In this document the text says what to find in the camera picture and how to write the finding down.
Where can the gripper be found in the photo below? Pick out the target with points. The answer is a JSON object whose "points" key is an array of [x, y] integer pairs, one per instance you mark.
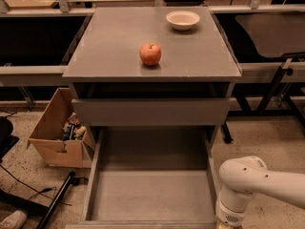
{"points": [[229, 218]]}

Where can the grey drawer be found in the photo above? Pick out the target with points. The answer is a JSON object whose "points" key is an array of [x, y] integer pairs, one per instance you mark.
{"points": [[151, 112], [151, 178]]}

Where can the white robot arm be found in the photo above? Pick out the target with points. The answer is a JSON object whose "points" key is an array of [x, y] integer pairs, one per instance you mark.
{"points": [[242, 178]]}

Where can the grey top drawer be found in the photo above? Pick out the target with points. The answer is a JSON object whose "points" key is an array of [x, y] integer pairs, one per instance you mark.
{"points": [[151, 112]]}

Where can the grey drawer cabinet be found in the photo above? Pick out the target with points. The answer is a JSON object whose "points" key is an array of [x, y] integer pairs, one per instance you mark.
{"points": [[194, 64]]}

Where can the black pole on floor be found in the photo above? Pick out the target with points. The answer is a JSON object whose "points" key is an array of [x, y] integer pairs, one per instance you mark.
{"points": [[69, 180]]}

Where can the clutter inside cardboard box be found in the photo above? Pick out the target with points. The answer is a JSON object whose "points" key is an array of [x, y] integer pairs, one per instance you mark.
{"points": [[73, 129]]}

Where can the red apple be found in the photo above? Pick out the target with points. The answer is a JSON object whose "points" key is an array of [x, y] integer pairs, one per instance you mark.
{"points": [[150, 54]]}

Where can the black folding stand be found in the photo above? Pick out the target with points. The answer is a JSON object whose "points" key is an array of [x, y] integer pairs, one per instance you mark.
{"points": [[276, 100]]}

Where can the brown cardboard box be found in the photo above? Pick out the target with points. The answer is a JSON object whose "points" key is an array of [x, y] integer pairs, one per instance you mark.
{"points": [[48, 135]]}

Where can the white shoe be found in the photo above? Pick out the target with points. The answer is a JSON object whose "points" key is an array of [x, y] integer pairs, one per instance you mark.
{"points": [[14, 221]]}

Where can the right grey workbench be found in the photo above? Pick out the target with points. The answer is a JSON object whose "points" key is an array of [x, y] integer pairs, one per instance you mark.
{"points": [[264, 39]]}

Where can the grey workbench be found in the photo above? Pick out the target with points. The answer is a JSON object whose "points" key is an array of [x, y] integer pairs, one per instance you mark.
{"points": [[37, 45], [264, 39]]}

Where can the white bowl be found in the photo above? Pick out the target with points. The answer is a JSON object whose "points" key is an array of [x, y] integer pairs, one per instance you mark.
{"points": [[182, 20]]}

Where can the left grey workbench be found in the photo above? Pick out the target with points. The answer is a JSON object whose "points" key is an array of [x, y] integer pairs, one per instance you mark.
{"points": [[37, 45]]}

